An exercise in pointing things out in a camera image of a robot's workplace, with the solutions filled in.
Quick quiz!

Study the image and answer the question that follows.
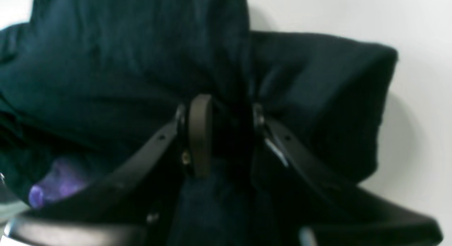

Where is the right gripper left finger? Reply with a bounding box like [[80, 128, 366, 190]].
[[4, 94, 213, 246]]

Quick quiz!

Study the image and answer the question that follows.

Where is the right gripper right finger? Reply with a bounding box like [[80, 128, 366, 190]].
[[251, 103, 443, 246]]

